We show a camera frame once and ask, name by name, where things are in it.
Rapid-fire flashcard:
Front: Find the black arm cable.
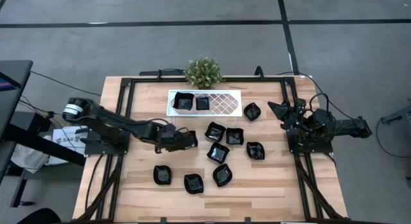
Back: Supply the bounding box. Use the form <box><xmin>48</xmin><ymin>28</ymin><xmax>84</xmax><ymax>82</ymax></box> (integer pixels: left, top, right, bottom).
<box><xmin>146</xmin><ymin>117</ymin><xmax>176</xmax><ymax>126</ymax></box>
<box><xmin>276</xmin><ymin>71</ymin><xmax>356</xmax><ymax>121</ymax></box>

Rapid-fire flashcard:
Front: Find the person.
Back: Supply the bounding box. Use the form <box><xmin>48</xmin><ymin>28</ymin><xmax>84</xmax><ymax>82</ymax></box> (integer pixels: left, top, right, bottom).
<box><xmin>17</xmin><ymin>207</ymin><xmax>62</xmax><ymax>224</ymax></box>

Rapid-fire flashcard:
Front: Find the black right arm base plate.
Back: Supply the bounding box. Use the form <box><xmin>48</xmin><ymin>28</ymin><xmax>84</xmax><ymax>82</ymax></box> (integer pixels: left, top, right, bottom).
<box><xmin>288</xmin><ymin>127</ymin><xmax>334</xmax><ymax>154</ymax></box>

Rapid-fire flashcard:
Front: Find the white lattice raised rack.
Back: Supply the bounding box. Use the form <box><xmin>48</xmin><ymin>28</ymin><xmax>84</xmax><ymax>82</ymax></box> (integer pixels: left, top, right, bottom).
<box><xmin>166</xmin><ymin>89</ymin><xmax>243</xmax><ymax>125</ymax></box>

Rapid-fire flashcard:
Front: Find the white printed paper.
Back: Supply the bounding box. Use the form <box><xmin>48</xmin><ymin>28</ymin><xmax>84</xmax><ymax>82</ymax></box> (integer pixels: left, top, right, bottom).
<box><xmin>51</xmin><ymin>125</ymin><xmax>89</xmax><ymax>166</ymax></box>

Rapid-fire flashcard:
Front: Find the grey stand leg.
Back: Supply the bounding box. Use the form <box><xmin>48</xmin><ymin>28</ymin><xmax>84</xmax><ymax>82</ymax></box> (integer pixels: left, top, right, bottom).
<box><xmin>380</xmin><ymin>100</ymin><xmax>411</xmax><ymax>125</ymax></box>

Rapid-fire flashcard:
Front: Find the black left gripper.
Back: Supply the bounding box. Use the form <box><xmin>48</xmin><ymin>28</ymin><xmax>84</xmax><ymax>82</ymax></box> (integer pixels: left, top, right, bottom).
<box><xmin>153</xmin><ymin>123</ymin><xmax>193</xmax><ymax>153</ymax></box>

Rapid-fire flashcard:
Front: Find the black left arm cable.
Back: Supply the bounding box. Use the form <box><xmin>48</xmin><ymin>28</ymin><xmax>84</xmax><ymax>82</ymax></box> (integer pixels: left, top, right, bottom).
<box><xmin>146</xmin><ymin>117</ymin><xmax>176</xmax><ymax>126</ymax></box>

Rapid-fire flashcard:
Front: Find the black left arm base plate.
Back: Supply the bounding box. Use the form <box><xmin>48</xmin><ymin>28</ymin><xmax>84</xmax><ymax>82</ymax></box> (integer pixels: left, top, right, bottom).
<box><xmin>83</xmin><ymin>129</ymin><xmax>130</xmax><ymax>156</ymax></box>

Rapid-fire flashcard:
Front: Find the colourful screen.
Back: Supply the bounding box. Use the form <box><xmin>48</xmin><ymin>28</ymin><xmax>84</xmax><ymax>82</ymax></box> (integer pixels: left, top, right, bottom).
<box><xmin>0</xmin><ymin>76</ymin><xmax>15</xmax><ymax>92</ymax></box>

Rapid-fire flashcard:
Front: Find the black floor cable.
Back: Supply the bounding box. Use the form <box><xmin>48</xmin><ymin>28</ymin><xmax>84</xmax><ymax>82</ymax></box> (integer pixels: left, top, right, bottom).
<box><xmin>30</xmin><ymin>71</ymin><xmax>102</xmax><ymax>97</ymax></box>
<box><xmin>375</xmin><ymin>117</ymin><xmax>411</xmax><ymax>159</ymax></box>

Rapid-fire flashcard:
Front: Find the green potted plant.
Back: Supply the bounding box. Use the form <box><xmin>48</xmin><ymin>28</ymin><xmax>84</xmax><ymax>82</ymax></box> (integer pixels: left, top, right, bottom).
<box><xmin>184</xmin><ymin>56</ymin><xmax>224</xmax><ymax>89</ymax></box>

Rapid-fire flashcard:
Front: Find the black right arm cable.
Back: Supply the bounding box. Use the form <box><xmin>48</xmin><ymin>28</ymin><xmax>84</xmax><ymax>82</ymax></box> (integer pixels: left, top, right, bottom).
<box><xmin>276</xmin><ymin>71</ymin><xmax>356</xmax><ymax>121</ymax></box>

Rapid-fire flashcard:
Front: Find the white plastic bag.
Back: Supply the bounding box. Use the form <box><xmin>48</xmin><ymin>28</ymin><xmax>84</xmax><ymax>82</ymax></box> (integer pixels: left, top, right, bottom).
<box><xmin>11</xmin><ymin>143</ymin><xmax>49</xmax><ymax>174</ymax></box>

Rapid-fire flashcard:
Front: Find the black side desk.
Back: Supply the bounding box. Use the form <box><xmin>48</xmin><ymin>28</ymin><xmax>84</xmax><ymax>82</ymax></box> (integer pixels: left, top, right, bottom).
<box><xmin>0</xmin><ymin>59</ymin><xmax>87</xmax><ymax>186</ymax></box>

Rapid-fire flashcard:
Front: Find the black stand foot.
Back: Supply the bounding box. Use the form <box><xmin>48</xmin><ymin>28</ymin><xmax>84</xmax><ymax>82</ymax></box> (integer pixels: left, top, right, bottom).
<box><xmin>9</xmin><ymin>168</ymin><xmax>36</xmax><ymax>208</ymax></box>

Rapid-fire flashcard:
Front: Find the small black square plate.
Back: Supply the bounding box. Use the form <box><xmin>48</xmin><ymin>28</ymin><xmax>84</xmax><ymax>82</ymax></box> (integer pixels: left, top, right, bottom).
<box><xmin>195</xmin><ymin>96</ymin><xmax>211</xmax><ymax>111</ymax></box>

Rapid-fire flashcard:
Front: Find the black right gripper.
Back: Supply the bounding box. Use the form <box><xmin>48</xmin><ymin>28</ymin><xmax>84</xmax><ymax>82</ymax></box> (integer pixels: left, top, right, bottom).
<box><xmin>268</xmin><ymin>98</ymin><xmax>312</xmax><ymax>136</ymax></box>

